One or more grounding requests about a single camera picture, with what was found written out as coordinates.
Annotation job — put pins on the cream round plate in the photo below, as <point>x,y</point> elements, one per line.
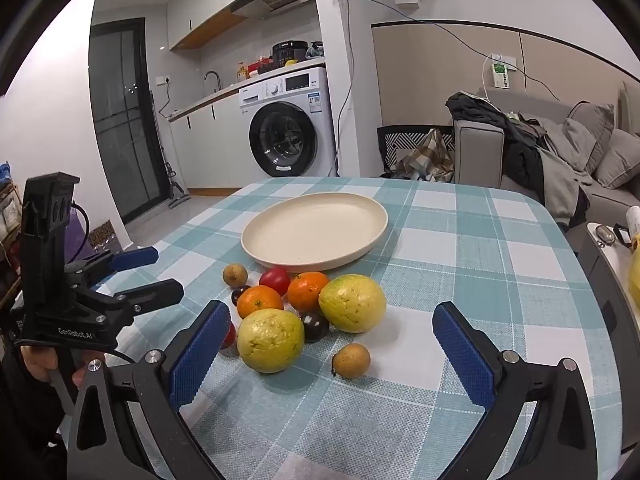
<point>315,230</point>

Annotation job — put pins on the plaid cloth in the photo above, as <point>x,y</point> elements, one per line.
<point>425,160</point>

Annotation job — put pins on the white wall cabinet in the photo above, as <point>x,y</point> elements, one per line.
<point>200,5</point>

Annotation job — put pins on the brown kiwi fruit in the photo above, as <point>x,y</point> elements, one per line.
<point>233,275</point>

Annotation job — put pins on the black pressure cooker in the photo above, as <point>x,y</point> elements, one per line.
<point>290,54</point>

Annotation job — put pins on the orange tangerine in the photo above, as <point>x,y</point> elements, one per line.
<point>260,301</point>
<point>307,290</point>

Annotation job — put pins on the small metal object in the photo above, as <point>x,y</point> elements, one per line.
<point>603,235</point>

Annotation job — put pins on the person's left hand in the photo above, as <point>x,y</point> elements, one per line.
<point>37,364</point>

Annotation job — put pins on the white washing machine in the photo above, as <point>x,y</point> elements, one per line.
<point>285,135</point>

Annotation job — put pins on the yellow bag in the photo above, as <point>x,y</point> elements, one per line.
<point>635,275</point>

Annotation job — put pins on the white side table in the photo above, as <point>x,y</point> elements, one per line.
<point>612,265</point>

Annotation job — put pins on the black jacket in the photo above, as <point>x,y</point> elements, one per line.
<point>520,155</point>

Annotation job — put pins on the metal kitchen faucet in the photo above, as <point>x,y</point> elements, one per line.
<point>212,80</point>

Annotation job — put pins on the red tomato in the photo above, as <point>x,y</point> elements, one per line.
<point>275,280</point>
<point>229,336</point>

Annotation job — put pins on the stick vacuum cleaner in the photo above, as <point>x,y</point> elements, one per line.
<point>175,195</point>

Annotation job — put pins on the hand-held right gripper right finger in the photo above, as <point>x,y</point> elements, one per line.
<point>465,355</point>

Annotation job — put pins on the white kitchen base cabinet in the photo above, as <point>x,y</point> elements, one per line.
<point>210,150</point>

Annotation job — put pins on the grey garment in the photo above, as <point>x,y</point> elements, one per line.
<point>562,185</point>

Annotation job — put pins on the grey sofa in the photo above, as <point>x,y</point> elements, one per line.
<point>480,150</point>

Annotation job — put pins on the yellow-green guava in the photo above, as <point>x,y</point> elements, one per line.
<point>270,340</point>
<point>352,304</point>

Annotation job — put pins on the small brown longan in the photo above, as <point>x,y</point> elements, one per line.
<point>351,361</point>

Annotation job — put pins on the red box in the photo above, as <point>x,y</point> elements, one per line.
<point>260,66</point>

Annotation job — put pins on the white wall device green screen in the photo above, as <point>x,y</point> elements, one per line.
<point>501,77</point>

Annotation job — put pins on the dark glass door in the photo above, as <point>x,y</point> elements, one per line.
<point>120,125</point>

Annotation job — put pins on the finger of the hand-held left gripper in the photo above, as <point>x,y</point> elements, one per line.
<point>155,294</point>
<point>135,258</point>

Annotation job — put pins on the teal white checked tablecloth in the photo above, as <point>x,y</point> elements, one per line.
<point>450,260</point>

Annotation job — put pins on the yellow bottle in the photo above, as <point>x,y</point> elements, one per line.
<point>242,72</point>

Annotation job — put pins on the person's left forearm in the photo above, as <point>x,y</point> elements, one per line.
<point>25,435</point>

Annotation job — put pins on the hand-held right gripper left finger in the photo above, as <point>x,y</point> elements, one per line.
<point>200,355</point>

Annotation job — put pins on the grey pillow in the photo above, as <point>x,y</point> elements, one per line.
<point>620,160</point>
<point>590,135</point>

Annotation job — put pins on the dark purple plum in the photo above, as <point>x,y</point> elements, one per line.
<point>239,294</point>
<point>314,327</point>

